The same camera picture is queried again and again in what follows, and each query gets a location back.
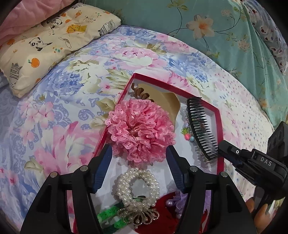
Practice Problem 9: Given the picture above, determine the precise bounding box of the red bow hair clip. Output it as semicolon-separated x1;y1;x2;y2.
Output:
155;191;211;234

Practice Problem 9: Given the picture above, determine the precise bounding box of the pink blanket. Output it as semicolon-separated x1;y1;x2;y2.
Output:
0;0;75;45

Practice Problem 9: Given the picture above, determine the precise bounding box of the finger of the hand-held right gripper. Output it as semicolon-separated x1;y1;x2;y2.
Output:
218;140;253;166

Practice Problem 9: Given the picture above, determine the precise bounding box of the black beaded hair comb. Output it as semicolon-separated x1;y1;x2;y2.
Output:
181;97;219;161

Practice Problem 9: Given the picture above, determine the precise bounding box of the beige hair claw clip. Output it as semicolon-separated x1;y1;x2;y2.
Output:
128;82;180;123

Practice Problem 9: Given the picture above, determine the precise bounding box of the person's right hand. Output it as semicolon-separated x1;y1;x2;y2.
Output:
245;198;271;228

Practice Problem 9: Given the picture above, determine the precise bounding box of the pink lace scrunchie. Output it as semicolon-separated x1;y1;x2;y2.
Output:
105;99;176;163

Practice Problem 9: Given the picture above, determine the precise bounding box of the purple lace scrunchie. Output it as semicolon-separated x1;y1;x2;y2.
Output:
166;190;213;214

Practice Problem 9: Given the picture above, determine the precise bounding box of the cream cartoon animal pillow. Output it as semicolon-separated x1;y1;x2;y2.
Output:
0;3;122;98

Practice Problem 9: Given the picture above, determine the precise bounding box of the grey koala print cloth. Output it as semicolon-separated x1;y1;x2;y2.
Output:
245;0;288;75

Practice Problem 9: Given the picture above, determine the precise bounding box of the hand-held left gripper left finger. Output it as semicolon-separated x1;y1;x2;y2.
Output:
20;144;113;234

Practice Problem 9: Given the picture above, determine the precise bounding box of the shallow red cardboard box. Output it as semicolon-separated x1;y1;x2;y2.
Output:
93;72;225;234

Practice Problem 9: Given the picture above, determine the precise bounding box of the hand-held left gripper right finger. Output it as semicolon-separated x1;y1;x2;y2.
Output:
166;145;257;234

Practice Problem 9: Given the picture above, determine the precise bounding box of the teal floral quilt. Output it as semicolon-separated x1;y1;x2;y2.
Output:
87;0;288;133

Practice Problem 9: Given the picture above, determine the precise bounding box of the white pearl scrunchie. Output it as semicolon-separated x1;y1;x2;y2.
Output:
116;168;161;210

